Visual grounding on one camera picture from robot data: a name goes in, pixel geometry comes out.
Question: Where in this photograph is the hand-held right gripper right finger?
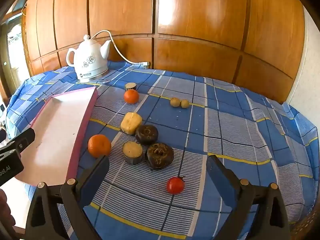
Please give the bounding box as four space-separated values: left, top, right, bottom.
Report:
206 154 292 240

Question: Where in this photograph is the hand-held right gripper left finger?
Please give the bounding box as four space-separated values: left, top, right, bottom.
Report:
25 155 110 240

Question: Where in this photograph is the blue plaid tablecloth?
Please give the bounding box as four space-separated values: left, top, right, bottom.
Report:
6 60 320 240

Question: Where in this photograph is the orange tangerine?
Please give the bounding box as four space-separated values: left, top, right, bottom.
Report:
124 89 139 104
88 134 112 158

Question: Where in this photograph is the white power cable with plug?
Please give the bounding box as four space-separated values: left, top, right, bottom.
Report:
91 29 151 69

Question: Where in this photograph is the pink shallow tray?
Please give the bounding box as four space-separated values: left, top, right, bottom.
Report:
15 86 98 187

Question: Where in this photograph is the white ceramic electric kettle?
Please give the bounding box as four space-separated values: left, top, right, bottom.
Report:
66 34 112 82

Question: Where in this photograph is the red cherry tomato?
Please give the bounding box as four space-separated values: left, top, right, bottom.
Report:
166 176 185 195

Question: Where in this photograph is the person's left forearm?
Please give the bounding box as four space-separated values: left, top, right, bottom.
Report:
0 189 16 232

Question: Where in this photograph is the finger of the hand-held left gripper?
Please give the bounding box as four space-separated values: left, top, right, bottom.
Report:
7 128 36 157

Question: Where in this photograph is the dark brown water chestnut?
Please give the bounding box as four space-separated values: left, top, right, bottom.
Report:
135 125 158 145
146 143 175 170

